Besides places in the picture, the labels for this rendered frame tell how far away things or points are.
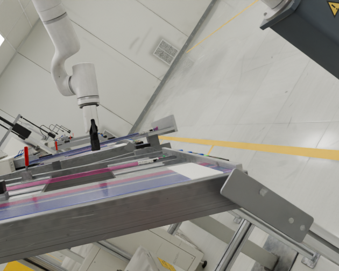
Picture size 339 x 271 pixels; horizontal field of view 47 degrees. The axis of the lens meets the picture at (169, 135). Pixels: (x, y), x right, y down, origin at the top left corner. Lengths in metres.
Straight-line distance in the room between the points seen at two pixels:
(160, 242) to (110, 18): 7.31
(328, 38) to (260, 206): 0.70
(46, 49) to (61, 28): 7.47
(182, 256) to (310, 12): 1.50
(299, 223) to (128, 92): 8.22
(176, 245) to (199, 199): 1.57
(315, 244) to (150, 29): 8.56
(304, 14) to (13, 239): 0.93
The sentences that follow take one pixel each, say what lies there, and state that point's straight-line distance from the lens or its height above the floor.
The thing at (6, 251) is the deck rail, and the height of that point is 0.99.
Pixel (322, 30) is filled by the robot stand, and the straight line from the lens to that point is 1.23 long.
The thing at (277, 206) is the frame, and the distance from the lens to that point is 0.67.
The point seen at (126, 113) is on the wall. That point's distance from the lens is 8.78.
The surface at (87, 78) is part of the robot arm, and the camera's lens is 1.52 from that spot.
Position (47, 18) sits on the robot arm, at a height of 1.29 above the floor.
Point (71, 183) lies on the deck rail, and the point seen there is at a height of 0.93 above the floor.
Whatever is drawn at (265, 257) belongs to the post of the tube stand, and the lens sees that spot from 1.78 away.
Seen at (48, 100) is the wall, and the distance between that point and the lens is 8.77.
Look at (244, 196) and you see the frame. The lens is 0.65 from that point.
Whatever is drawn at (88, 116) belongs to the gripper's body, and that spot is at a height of 1.00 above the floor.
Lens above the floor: 0.99
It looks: 11 degrees down
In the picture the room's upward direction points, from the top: 57 degrees counter-clockwise
